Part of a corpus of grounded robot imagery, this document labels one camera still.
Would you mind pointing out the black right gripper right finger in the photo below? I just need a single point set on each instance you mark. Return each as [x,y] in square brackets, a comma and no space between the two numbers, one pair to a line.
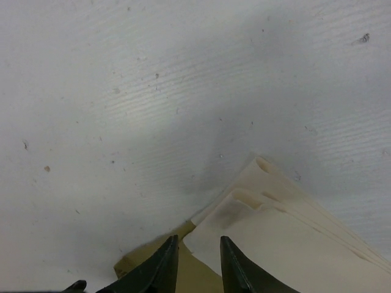
[240,274]

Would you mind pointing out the olive and cream underwear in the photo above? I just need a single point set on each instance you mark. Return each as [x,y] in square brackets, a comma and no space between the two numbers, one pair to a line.
[278,227]

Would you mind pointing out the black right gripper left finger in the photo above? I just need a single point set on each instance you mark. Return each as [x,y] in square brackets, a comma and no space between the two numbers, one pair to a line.
[157,274]

